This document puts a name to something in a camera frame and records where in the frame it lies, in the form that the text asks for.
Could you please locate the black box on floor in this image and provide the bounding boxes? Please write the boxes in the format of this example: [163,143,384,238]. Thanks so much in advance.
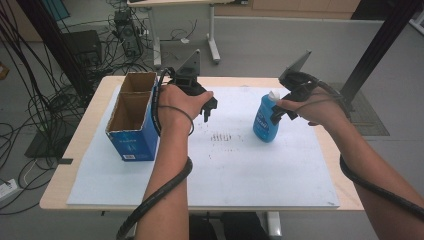
[62,29,103,68]

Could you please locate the blue bottle with white cap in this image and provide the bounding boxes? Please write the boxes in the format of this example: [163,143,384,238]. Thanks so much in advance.
[252,90,283,144]

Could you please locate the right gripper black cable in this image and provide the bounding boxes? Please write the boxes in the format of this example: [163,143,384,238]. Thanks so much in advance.
[289,70,424,222]

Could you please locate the white office desk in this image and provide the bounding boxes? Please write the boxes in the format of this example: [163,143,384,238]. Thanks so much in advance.
[127,0,251,68]

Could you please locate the black computer tower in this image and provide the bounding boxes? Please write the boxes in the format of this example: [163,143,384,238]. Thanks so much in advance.
[113,9,144,58]

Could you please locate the person's right hand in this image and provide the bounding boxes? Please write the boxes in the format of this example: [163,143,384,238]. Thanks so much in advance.
[275,87,348,130]

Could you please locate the bundle of black floor cables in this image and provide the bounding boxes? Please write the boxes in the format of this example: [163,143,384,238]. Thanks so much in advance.
[0,0,158,216]

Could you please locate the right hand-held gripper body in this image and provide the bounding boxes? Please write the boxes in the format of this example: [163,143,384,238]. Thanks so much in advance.
[278,49,320,102]

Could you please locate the black floor plate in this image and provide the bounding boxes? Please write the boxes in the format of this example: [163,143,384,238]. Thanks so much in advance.
[24,128,74,160]

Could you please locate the blue cardboard box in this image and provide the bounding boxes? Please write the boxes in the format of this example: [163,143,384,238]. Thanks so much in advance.
[105,71,161,162]

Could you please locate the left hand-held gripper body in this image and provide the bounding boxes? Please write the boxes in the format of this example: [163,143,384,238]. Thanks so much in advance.
[165,49,209,98]

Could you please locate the white table leg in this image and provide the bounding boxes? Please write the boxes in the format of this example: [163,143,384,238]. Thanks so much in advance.
[265,210,283,238]

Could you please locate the black metal stand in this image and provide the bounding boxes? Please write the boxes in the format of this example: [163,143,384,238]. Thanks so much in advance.
[15,0,94,103]

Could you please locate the white table mat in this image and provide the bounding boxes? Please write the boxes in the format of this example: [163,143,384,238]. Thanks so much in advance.
[65,84,341,208]

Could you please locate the white power strip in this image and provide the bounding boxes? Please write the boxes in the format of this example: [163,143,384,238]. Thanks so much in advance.
[0,178,19,203]

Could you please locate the black metal post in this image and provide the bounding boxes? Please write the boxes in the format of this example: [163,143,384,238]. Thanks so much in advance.
[339,0,424,113]

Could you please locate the person's left hand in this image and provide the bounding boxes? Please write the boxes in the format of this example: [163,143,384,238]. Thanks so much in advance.
[157,84,214,134]

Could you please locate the person's legs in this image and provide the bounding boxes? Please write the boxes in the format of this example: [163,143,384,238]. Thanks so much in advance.
[188,211,272,240]

